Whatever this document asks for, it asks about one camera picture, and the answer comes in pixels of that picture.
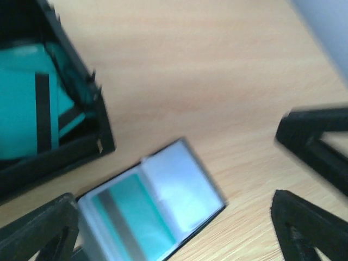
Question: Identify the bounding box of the teal card stack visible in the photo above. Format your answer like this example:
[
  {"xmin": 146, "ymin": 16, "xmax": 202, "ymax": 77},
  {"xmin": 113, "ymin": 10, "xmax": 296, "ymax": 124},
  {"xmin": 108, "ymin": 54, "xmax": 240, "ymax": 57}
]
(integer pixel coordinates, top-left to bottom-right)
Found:
[{"xmin": 1, "ymin": 42, "xmax": 86, "ymax": 161}]

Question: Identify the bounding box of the black leather card holder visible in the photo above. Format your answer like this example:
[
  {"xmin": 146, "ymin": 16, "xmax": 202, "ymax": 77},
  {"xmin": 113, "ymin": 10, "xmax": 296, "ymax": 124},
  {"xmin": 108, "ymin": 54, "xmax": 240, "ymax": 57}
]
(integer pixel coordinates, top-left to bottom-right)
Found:
[{"xmin": 77, "ymin": 137, "xmax": 227, "ymax": 260}]

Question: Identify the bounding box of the black right card bin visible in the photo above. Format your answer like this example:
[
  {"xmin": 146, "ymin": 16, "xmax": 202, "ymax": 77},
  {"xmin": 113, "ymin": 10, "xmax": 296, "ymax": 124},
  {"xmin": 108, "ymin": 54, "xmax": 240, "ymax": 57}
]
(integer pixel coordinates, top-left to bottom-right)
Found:
[{"xmin": 1, "ymin": 1, "xmax": 115, "ymax": 201}]

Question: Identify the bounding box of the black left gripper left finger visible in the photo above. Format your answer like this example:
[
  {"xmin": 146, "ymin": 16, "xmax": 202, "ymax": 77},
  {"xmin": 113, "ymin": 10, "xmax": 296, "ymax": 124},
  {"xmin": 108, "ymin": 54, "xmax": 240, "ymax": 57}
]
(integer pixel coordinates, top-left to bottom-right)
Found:
[{"xmin": 1, "ymin": 192, "xmax": 79, "ymax": 260}]

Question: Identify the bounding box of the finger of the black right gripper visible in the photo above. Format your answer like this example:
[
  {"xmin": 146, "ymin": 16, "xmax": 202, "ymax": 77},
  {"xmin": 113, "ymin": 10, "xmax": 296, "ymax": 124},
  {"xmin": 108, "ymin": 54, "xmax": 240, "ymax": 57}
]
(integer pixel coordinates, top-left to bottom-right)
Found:
[{"xmin": 275, "ymin": 107, "xmax": 347, "ymax": 196}]

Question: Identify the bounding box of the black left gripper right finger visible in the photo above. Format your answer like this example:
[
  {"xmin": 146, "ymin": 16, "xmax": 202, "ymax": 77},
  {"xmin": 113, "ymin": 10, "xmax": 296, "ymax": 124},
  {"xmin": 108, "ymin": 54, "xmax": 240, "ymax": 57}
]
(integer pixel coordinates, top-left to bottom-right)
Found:
[{"xmin": 270, "ymin": 190, "xmax": 347, "ymax": 260}]

